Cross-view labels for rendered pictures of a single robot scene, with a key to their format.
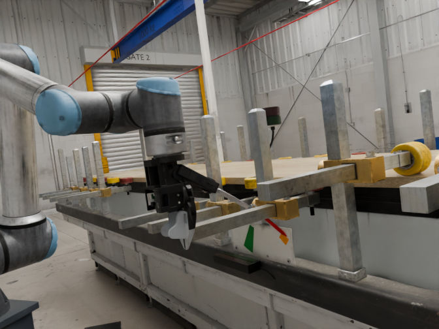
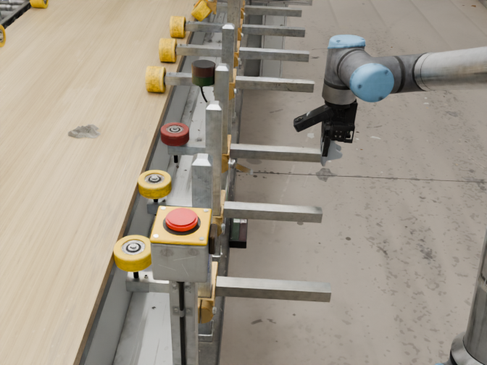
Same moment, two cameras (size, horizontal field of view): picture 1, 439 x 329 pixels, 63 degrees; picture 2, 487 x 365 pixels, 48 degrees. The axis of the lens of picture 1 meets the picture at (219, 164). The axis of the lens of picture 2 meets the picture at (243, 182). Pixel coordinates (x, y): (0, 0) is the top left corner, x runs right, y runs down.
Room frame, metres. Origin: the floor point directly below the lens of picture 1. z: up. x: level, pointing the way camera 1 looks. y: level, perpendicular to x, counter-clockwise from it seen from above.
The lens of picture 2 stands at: (2.01, 0.69, 1.66)
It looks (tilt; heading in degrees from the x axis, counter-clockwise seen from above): 35 degrees down; 216
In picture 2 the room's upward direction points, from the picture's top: 3 degrees clockwise
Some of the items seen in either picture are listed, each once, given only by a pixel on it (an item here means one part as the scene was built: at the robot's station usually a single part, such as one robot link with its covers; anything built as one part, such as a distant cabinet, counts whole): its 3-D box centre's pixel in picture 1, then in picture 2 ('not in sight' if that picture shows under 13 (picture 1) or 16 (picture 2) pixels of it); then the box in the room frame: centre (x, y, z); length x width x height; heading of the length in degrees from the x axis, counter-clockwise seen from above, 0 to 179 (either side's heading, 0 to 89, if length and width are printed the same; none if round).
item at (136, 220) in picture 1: (176, 211); (228, 287); (1.34, 0.19, 0.81); 0.43 x 0.03 x 0.04; 125
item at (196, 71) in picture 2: (269, 112); (203, 68); (1.02, -0.16, 1.11); 0.06 x 0.06 x 0.02
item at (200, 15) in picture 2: not in sight; (201, 10); (0.24, -0.85, 0.93); 0.09 x 0.08 x 0.09; 125
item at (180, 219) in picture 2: not in sight; (181, 221); (1.62, 0.32, 1.22); 0.04 x 0.04 x 0.02
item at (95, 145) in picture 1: (100, 179); not in sight; (2.22, 0.74, 0.92); 0.03 x 0.03 x 0.48; 35
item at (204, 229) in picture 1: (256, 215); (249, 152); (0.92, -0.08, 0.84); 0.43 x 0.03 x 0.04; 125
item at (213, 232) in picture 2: not in sight; (212, 238); (1.59, 0.35, 1.20); 0.03 x 0.01 x 0.03; 35
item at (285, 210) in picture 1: (274, 207); (219, 153); (0.98, -0.14, 0.85); 0.13 x 0.06 x 0.05; 35
